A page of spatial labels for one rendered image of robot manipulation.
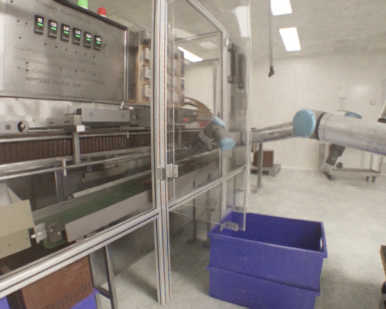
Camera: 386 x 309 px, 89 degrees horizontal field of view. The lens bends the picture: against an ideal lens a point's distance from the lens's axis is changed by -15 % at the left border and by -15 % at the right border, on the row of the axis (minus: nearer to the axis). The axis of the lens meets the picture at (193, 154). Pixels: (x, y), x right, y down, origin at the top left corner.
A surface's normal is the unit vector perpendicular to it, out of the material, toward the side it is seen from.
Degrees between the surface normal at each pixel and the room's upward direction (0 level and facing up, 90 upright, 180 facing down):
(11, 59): 90
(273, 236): 90
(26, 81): 90
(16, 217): 79
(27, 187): 90
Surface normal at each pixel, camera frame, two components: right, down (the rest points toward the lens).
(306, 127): -0.91, 0.03
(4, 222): 0.86, -0.13
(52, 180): -0.48, 0.11
